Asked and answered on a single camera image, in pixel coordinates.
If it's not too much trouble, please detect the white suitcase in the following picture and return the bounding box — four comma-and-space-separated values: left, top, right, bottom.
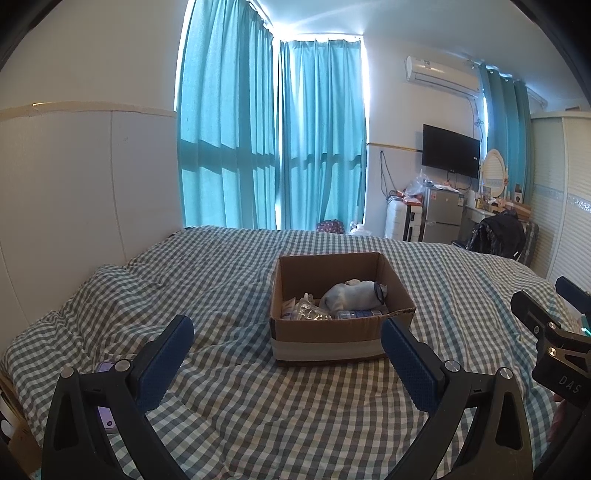
384, 200, 426, 242

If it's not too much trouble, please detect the grey small fridge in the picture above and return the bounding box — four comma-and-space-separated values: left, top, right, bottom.
422, 186, 465, 245

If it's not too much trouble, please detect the white air conditioner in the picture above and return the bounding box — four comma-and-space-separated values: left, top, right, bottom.
404, 55, 481, 96

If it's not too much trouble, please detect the white padded headboard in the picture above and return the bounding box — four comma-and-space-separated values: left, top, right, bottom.
0, 103, 186, 354

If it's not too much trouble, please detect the brown cardboard box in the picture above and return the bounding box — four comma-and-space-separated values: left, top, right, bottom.
269, 251, 417, 368

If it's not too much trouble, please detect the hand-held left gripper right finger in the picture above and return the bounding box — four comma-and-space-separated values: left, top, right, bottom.
381, 318, 539, 480

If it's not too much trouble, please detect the narrow teal curtain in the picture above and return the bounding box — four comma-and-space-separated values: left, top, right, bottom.
477, 62, 533, 205

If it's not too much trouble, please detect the white wardrobe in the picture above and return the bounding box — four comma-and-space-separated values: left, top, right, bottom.
528, 110, 591, 297

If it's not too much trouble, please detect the black wall television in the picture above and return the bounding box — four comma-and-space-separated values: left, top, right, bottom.
422, 124, 481, 179

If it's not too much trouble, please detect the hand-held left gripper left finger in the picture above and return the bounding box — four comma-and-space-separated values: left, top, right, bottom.
41, 315, 195, 480

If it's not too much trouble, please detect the person's right hand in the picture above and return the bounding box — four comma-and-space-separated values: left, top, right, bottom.
551, 394, 570, 445

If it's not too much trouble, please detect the white oval mirror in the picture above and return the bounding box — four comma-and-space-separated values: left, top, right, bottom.
479, 148, 508, 200

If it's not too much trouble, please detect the black wall cable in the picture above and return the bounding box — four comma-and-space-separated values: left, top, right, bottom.
379, 148, 394, 200

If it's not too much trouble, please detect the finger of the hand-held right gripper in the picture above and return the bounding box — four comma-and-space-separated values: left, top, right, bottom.
510, 290, 563, 343
555, 275, 591, 320

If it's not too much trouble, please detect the teal window curtain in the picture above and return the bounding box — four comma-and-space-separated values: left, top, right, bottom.
276, 39, 369, 232
177, 0, 281, 230

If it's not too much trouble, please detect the black jacket on chair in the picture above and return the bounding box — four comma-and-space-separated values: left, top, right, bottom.
468, 213, 527, 264

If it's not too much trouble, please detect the white plastic bag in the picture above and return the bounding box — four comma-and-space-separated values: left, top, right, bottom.
348, 222, 387, 239

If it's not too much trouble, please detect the white dressing table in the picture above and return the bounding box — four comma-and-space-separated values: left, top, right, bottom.
462, 203, 500, 246

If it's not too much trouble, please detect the purple smartphone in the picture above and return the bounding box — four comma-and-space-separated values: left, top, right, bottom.
94, 360, 140, 435

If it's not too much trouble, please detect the clear plastic bag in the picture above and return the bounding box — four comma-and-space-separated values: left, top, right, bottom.
403, 170, 433, 204

